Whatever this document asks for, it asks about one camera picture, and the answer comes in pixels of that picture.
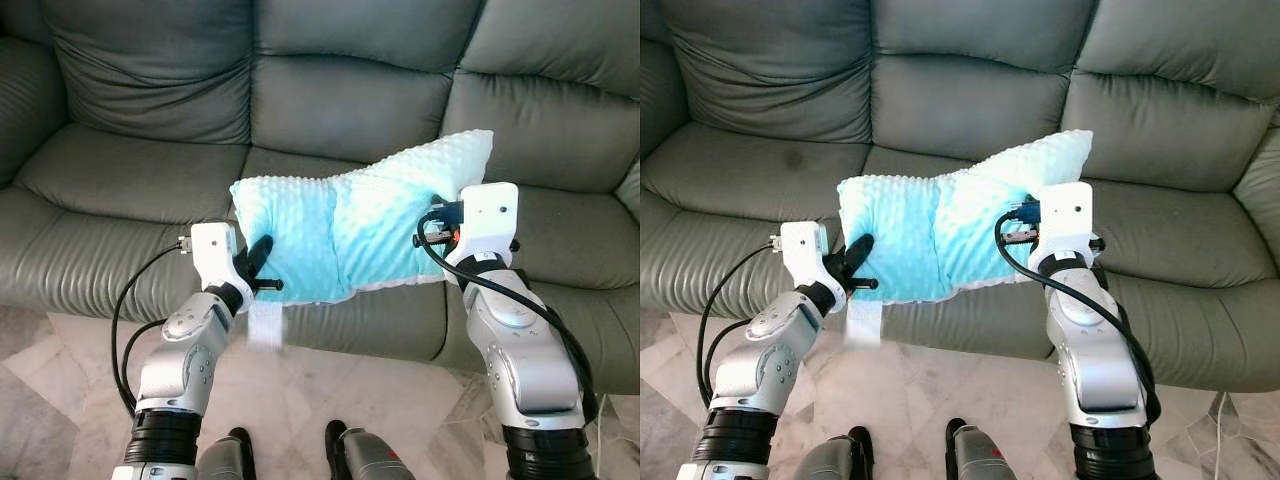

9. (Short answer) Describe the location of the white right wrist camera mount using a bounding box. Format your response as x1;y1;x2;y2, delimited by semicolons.
444;182;520;270
1027;181;1097;270

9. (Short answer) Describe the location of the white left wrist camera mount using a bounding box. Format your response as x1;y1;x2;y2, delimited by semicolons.
770;221;833;293
179;221;242;293

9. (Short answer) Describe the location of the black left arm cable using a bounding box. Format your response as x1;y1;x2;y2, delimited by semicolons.
109;243;197;417
696;243;787;411

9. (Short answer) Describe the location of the turquoise dotted pillow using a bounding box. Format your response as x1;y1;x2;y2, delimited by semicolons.
229;128;495;352
836;128;1095;352

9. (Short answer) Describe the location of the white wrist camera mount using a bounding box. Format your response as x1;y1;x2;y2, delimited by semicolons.
1027;181;1097;270
179;221;242;293
770;221;833;293
444;182;520;270

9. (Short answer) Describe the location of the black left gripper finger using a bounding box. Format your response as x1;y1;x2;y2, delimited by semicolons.
842;233;877;282
242;234;275;282

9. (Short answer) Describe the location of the green leather sofa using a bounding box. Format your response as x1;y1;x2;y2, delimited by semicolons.
0;0;641;397
640;0;1280;397

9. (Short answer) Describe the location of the silver right robot leg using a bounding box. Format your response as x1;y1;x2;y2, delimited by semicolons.
324;419;417;480
944;417;1033;480

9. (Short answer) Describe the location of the silver left robot leg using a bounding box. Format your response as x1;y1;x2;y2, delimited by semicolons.
794;427;877;480
194;427;257;480

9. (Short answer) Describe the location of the silver robot leg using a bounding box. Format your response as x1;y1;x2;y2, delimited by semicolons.
194;427;257;480
324;419;417;480
944;417;1033;480
794;427;877;480

